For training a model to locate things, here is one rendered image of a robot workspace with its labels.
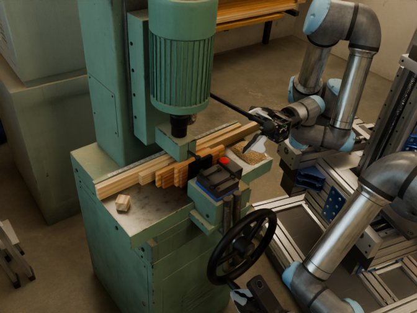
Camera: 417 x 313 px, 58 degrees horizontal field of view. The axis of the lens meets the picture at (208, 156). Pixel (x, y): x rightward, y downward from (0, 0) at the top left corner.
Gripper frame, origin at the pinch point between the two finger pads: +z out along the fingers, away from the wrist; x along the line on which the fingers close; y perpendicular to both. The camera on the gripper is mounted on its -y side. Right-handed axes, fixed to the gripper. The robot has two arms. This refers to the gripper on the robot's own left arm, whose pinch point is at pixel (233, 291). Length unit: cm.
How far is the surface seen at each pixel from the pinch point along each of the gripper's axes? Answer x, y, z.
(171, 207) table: -4.3, -27.4, 14.0
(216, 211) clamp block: 3.3, -24.7, 2.0
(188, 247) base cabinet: 1.9, -7.3, 23.0
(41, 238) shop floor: -26, 5, 138
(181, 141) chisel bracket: 7.3, -44.5, 16.8
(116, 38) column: -1, -79, 22
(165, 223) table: -7.9, -23.8, 13.5
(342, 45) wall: 349, -36, 179
